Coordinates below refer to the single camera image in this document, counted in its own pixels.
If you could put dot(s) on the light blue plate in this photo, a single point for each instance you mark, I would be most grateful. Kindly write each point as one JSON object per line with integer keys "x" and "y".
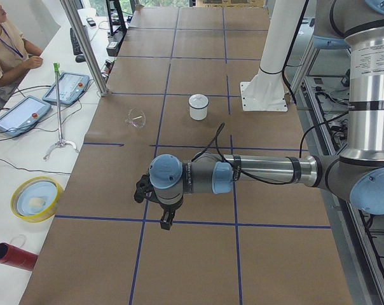
{"x": 36, "y": 198}

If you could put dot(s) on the near blue teach pendant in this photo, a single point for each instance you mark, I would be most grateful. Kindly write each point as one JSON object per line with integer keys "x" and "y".
{"x": 23, "y": 116}

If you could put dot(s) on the black computer mouse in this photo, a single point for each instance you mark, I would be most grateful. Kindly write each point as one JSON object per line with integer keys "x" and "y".
{"x": 80, "y": 58}

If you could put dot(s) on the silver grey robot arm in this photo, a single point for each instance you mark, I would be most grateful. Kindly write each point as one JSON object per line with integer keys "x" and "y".
{"x": 356, "y": 175}

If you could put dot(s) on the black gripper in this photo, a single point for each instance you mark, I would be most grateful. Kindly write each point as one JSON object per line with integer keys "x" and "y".
{"x": 169, "y": 210}

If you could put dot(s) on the yellow tape roll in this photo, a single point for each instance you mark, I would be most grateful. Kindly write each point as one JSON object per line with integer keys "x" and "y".
{"x": 50, "y": 211}

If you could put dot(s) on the blue teach pendant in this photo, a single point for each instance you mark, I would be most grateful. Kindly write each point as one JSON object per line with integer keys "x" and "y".
{"x": 71, "y": 87}
{"x": 23, "y": 116}

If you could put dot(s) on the black power box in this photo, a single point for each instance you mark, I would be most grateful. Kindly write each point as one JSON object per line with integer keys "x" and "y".
{"x": 114, "y": 43}

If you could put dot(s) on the black keyboard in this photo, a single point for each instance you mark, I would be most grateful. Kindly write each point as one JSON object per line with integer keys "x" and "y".
{"x": 76, "y": 49}

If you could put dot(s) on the silver stand with green top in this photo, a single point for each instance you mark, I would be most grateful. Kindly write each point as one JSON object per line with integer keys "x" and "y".
{"x": 61, "y": 142}

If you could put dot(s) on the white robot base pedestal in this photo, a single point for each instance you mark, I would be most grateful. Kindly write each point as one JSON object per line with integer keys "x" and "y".
{"x": 265, "y": 92}

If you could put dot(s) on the aluminium frame post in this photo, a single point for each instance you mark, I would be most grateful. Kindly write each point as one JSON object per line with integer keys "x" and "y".
{"x": 91, "y": 61}

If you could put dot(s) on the far blue teach pendant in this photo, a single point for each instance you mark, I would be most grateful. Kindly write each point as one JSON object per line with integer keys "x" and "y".
{"x": 71, "y": 87}

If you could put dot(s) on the white cup lid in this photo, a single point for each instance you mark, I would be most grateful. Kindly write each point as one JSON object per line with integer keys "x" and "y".
{"x": 198, "y": 100}

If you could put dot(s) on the person in beige shirt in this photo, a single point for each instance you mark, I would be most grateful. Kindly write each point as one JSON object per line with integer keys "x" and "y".
{"x": 17, "y": 54}

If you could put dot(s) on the red cylinder tube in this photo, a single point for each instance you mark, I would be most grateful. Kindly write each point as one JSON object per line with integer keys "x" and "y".
{"x": 11, "y": 255}

